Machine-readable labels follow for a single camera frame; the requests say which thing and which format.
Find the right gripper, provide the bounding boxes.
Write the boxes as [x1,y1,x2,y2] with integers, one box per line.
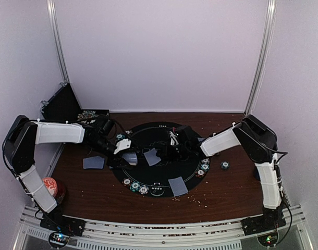
[156,141,190,161]

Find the grey card deck box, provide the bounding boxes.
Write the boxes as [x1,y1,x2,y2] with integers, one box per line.
[122,153,138,166]

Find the white blue chip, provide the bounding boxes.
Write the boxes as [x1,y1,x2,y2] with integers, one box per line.
[139,185,149,195]
[202,158,210,164]

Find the dealt card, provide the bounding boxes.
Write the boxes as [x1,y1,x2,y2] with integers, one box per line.
[168,177,189,196]

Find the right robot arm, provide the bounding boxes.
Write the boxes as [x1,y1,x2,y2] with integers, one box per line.
[157,114,287,230]

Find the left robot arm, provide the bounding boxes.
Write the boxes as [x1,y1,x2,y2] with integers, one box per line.
[2,115,138,231]

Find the leftover cards on table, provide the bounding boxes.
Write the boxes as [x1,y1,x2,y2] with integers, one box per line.
[83,156,105,170]

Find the round black poker mat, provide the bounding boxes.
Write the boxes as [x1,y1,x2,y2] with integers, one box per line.
[112,122,210,197]

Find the green chip stack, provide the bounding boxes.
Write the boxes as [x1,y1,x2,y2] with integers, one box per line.
[221,161,230,170]

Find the black poker set case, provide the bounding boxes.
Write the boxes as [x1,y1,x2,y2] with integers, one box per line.
[41,83,110,123]

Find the red patterned tin can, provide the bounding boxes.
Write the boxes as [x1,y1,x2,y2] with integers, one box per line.
[42,177,67,204]

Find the dark blue mug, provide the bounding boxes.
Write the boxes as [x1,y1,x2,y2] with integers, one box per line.
[253,169,260,181]

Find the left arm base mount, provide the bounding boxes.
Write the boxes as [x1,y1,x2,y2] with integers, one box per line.
[40,217,85,249]

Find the aluminium front rail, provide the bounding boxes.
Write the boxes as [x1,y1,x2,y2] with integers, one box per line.
[17,204,310,250]

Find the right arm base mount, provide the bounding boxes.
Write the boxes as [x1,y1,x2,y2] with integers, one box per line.
[241,216,286,248]

